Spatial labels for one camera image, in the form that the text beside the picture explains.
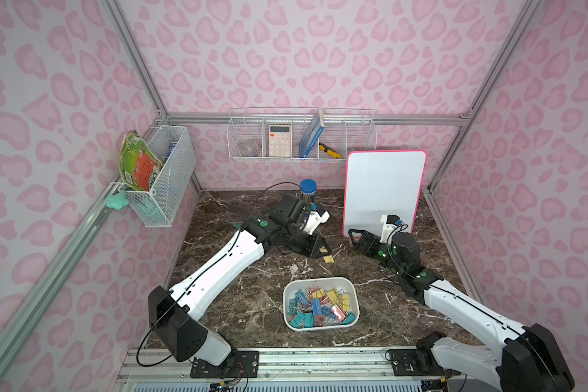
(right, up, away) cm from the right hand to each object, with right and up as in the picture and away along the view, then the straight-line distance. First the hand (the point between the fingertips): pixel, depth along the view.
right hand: (355, 233), depth 80 cm
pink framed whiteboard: (+10, +17, +8) cm, 22 cm away
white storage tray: (-5, -23, +1) cm, 24 cm away
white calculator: (-26, +35, +15) cm, 46 cm away
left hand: (-10, -3, -10) cm, 14 cm away
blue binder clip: (-12, -24, -2) cm, 27 cm away
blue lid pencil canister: (-15, +16, +14) cm, 26 cm away
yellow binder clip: (-10, -6, -10) cm, 15 cm away
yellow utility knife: (-8, +32, +18) cm, 38 cm away
